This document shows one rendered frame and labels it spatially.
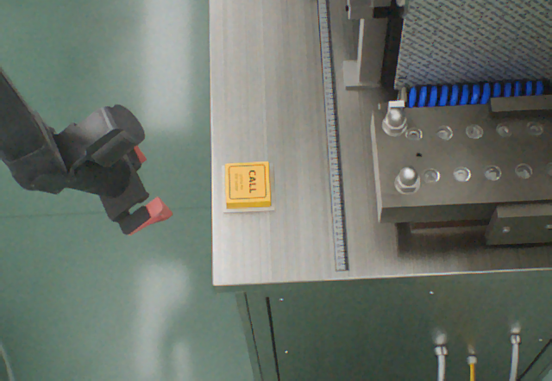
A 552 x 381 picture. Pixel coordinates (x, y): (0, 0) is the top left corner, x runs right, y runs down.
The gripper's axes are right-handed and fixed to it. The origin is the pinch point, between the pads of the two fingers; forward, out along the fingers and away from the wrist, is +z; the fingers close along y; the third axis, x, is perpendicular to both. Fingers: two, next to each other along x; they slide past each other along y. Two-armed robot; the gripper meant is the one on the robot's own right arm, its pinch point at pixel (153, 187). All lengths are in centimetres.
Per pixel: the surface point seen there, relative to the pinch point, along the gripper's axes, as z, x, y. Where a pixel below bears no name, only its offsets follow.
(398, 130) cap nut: 18.0, -31.0, -7.6
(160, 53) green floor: 102, 32, 87
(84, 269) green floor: 81, 69, 38
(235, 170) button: 17.3, -5.5, 2.9
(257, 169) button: 18.8, -8.3, 1.4
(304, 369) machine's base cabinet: 69, 22, -17
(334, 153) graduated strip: 27.1, -18.1, -0.6
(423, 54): 14.9, -40.4, -1.5
